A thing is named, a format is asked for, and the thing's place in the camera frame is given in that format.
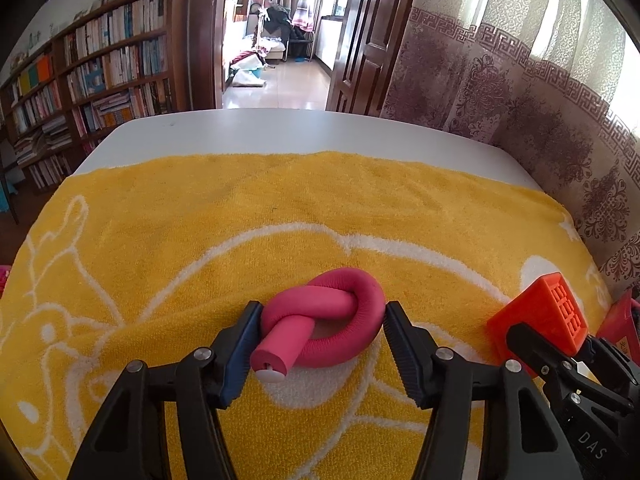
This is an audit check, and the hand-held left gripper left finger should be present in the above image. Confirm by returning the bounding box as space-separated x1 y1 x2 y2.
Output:
67 301 263 480

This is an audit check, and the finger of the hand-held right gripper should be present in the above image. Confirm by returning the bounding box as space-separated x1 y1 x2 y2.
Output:
584 334 640 391
505 322 581 386

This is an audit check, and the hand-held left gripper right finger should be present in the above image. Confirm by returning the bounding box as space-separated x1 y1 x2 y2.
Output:
384 301 583 480

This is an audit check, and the orange silicone cube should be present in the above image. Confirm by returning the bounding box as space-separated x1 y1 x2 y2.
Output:
486 271 599 379

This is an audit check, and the red cardboard box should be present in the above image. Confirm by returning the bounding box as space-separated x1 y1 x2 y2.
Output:
595 289 640 357

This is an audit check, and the pink foam knot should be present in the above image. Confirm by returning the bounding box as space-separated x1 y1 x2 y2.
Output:
249 268 387 384

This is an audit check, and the yellow white towel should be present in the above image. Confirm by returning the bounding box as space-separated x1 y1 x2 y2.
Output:
0 151 614 480

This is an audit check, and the patterned beige purple curtain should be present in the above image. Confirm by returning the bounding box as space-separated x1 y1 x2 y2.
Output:
379 0 640 307

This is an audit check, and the blue white bag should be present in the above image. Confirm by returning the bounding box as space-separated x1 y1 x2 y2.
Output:
229 56 267 89

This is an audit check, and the dark wooden door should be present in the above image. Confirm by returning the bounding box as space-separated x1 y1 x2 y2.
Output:
324 0 427 119

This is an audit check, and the wooden bookshelf with books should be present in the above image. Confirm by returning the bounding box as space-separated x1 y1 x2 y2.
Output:
0 0 192 197

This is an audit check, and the chair with dark clothes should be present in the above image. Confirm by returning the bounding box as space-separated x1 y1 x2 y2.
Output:
249 1 302 62

